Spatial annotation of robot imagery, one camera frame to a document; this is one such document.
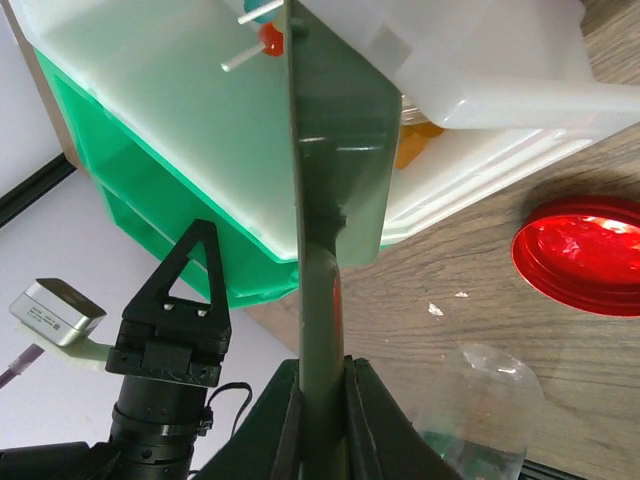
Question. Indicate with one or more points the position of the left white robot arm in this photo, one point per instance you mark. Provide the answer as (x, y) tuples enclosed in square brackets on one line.
[(154, 428)]

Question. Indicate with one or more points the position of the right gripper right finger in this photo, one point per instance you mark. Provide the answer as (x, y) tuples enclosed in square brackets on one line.
[(381, 441)]

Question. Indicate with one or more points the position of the red jar lid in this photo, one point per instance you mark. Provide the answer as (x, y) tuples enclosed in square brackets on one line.
[(583, 251)]

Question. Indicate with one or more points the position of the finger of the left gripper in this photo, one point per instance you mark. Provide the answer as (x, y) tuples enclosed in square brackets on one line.
[(188, 287)]

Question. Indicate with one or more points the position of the white candy bin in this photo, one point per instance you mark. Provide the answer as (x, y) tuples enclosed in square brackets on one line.
[(487, 72)]

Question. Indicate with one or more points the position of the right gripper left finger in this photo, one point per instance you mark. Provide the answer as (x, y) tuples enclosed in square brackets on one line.
[(268, 443)]

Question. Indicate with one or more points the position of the clear plastic jar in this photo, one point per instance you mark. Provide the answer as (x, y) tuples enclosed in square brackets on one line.
[(481, 415)]

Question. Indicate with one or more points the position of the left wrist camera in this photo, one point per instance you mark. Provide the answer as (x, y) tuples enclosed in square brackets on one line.
[(57, 311)]

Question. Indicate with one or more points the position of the green double candy bin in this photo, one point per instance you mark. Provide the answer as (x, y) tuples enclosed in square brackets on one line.
[(153, 203)]

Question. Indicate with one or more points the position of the green slotted scoop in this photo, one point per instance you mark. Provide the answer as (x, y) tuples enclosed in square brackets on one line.
[(344, 129)]

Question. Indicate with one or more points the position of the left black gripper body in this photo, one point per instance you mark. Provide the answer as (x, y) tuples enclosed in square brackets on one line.
[(172, 340)]

